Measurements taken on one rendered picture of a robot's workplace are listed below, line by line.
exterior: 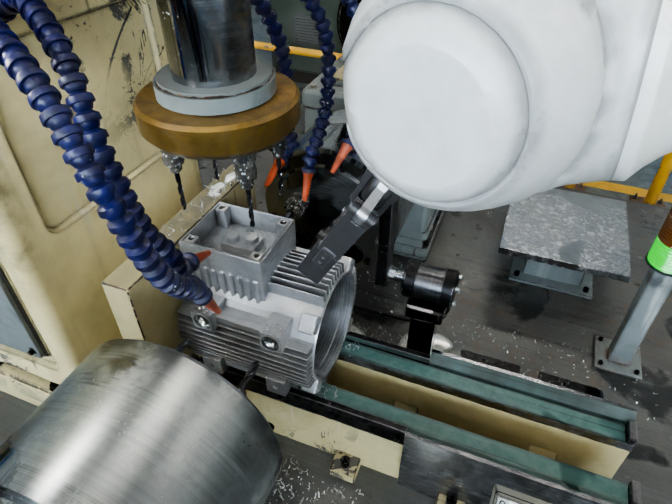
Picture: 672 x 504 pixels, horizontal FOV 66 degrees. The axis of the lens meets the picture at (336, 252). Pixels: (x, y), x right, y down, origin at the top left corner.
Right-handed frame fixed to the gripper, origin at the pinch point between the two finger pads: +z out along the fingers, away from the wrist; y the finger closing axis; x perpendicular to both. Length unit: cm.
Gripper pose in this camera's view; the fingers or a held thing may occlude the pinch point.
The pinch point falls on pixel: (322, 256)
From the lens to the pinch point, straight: 57.0
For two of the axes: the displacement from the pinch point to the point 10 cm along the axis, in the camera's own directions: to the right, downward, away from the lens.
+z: -4.6, 5.5, 6.9
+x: 8.0, 6.0, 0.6
